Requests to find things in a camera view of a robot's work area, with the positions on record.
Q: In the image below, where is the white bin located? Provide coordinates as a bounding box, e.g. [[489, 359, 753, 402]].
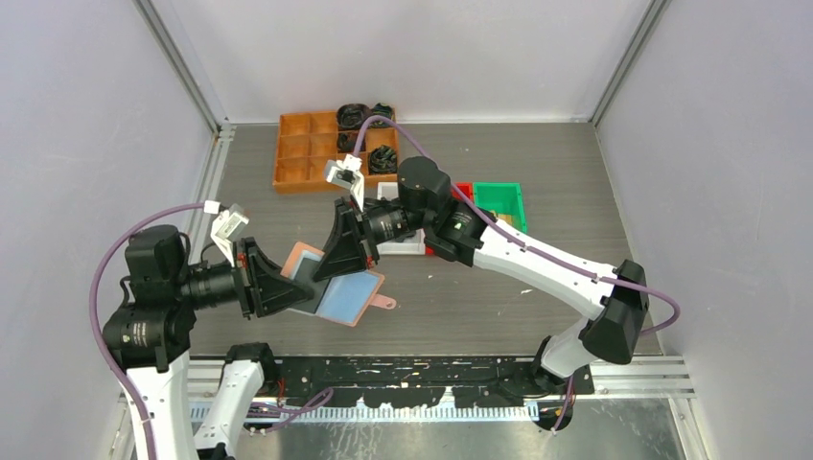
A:
[[377, 182, 426, 256]]

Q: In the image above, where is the dark grey credit card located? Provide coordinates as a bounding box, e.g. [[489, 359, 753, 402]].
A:
[[290, 255, 330, 315]]

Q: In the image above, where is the tan leather card holder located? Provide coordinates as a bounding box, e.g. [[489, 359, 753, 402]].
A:
[[282, 241, 397, 327]]

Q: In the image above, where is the orange compartment tray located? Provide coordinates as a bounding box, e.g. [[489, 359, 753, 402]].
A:
[[271, 110, 401, 194]]

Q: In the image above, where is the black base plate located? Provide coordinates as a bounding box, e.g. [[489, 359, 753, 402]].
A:
[[258, 356, 567, 409]]

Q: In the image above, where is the red bin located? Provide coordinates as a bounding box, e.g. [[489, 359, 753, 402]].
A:
[[425, 182, 474, 256]]

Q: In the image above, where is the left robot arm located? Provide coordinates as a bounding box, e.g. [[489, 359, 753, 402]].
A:
[[102, 224, 314, 459]]

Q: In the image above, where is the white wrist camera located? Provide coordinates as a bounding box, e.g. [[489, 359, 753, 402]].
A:
[[323, 154, 365, 215], [203, 200, 249, 266]]

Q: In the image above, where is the black rolled belt top right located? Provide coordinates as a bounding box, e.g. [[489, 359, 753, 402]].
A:
[[370, 103, 395, 128]]

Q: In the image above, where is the black rolled belt lower right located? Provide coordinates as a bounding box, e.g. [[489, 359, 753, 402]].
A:
[[368, 145, 398, 175]]

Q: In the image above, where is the green bin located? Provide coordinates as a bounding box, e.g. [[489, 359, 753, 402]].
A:
[[474, 182, 527, 233]]

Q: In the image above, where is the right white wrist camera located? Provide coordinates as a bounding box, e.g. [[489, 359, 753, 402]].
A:
[[323, 154, 365, 215]]

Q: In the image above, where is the black rolled belt top left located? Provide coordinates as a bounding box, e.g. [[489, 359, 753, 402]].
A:
[[336, 103, 372, 131]]

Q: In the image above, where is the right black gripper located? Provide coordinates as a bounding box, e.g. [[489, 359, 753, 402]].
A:
[[311, 195, 431, 282]]

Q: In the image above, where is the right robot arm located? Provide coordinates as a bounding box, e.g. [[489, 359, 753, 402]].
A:
[[313, 155, 648, 394]]

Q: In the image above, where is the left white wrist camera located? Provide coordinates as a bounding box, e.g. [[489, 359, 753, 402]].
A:
[[203, 200, 249, 266]]

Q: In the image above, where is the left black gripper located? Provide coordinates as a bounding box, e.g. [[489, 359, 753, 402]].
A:
[[174, 233, 314, 315]]

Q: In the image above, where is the black rolled belt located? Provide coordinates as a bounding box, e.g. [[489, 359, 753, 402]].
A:
[[368, 145, 398, 175], [370, 103, 395, 128], [337, 131, 366, 153], [336, 103, 372, 131]]

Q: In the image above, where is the black rolled belt middle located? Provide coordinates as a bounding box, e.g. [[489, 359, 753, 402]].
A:
[[337, 131, 366, 153]]

